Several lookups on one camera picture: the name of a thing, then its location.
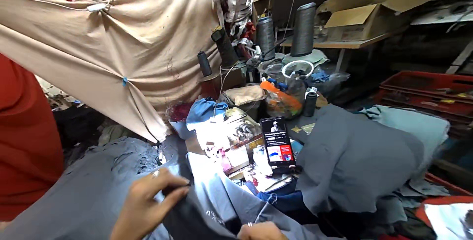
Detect clear bag with orange item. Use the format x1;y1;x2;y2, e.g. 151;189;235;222
260;78;305;119

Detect beige cloth-covered bundle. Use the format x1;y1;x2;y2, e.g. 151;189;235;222
220;85;267;120

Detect bundle of hanging fabric scraps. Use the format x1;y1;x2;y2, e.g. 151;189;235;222
216;0;255;41

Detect grey-blue thread cone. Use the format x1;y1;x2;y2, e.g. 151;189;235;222
256;16;276;61

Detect smartphone with lit screen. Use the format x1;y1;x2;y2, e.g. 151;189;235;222
260;117;296;170

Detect maroon item in clear bag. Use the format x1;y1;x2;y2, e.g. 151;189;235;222
166;101;194;123

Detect small dark thread spool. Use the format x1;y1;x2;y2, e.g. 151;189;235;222
197;50;213;77

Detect light blue-grey fabric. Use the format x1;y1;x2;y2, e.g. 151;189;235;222
186;152;346;240

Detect blue fabric scrap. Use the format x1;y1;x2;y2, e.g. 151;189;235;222
311;69;330;83

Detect red cloth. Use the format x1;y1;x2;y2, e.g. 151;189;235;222
0;52;64;222

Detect beige cloth curtain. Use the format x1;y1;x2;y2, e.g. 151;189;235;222
0;0;225;144

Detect pale green-grey folded fabric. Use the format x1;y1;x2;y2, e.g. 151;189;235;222
359;104;451;179

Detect pile of grey garment pieces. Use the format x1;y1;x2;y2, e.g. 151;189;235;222
0;137;191;240

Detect stack of red plastic crates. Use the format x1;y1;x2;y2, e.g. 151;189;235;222
375;71;473;137

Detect tall grey thread cone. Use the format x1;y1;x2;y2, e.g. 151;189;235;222
290;2;316;57

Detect white plastic ring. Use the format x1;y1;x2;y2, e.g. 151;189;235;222
282;61;314;79

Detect person's left hand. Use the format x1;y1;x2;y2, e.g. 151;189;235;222
110;168;190;240

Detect person's right hand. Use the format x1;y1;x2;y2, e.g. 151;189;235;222
237;222;289;240

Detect small white-pink box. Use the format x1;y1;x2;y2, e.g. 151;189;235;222
221;146;251;175

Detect white printed fabric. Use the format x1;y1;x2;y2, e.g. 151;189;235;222
424;203;473;240

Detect black thread cone, yellow top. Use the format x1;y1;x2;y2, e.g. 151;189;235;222
211;26;239;69

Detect pile of dark garments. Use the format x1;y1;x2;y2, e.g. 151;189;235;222
52;101;143;167

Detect blue cloth bag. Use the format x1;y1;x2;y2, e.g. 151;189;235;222
186;98;228;131

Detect open cardboard box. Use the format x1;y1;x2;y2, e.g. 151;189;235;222
317;0;437;43

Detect dark grey fabric piece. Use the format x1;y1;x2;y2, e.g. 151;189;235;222
163;185;239;240

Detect navy blue fabric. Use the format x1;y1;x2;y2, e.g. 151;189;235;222
257;181;318;218

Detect red fabric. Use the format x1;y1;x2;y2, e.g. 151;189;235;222
379;196;473;240

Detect large dark grey draped fabric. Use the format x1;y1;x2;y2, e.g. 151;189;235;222
296;103;424;216

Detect black thread spool, white top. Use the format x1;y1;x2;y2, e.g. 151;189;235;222
303;87;318;117

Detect wooden shelf board table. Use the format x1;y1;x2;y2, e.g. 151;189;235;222
280;28;409;74

